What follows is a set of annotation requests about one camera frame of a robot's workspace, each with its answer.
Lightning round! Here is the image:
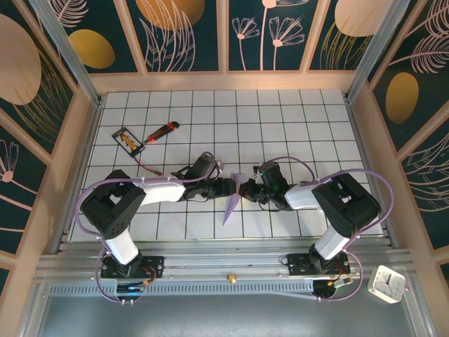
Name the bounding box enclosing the grey metal sheet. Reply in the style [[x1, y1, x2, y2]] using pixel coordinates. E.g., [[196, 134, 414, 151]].
[[20, 294, 431, 337]]

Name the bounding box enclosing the white square alarm clock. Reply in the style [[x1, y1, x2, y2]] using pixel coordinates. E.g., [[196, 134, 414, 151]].
[[366, 265, 407, 305]]

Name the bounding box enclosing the red black utility knife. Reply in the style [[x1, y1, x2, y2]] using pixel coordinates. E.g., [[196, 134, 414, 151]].
[[142, 121, 180, 145]]

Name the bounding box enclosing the black battery pack yellow label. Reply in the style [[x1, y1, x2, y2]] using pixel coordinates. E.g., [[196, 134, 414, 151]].
[[111, 126, 146, 158]]

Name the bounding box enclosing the red battery wire with plug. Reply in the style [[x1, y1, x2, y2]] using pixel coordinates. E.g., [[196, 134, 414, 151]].
[[135, 156, 163, 176]]

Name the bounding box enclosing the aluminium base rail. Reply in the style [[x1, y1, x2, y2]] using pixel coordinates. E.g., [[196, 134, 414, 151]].
[[34, 240, 415, 282]]

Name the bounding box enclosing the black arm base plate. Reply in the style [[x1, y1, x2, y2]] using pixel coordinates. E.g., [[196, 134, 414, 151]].
[[286, 253, 351, 277], [100, 255, 166, 279]]

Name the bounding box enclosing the slotted grey cable tray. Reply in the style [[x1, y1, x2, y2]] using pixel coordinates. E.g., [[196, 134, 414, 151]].
[[47, 280, 316, 298]]

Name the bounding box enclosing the aluminium side rail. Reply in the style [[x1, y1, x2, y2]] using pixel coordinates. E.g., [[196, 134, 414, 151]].
[[52, 101, 105, 254], [345, 100, 399, 249]]

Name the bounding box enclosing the small circuit board with wires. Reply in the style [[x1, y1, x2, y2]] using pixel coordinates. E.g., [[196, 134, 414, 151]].
[[115, 282, 148, 295], [326, 277, 352, 289]]

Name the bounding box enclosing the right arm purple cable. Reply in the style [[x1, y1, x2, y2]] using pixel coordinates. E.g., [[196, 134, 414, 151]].
[[268, 156, 394, 303]]

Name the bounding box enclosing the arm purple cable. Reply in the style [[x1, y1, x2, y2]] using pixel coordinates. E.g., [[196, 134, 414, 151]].
[[268, 156, 394, 303], [76, 151, 215, 305]]

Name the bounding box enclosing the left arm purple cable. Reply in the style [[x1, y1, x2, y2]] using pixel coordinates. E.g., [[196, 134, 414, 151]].
[[76, 151, 215, 305]]

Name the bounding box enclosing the aluminium corner post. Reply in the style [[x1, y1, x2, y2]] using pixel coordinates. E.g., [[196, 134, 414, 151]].
[[344, 0, 421, 103], [29, 0, 103, 106]]

